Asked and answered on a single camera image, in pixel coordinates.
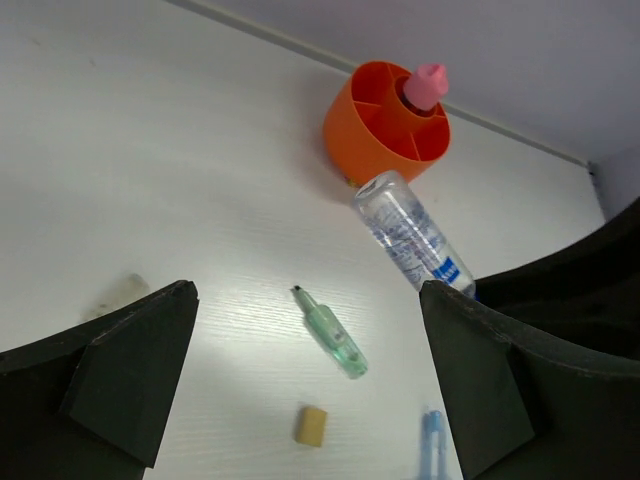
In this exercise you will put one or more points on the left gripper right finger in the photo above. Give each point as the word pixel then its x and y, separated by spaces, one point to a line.
pixel 539 372

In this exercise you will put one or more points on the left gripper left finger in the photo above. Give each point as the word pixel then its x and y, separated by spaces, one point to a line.
pixel 93 401

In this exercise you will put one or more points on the clear blue capped glue bottle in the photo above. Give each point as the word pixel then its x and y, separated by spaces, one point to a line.
pixel 410 237

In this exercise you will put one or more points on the tan eraser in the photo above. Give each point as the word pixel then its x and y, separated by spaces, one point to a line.
pixel 310 426

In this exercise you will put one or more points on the blue pen upright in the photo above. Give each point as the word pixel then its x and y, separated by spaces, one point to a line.
pixel 433 447

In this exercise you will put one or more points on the green highlighter pen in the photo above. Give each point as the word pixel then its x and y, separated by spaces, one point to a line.
pixel 330 334

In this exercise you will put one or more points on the orange round organizer container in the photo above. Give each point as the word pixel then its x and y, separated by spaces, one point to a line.
pixel 368 129

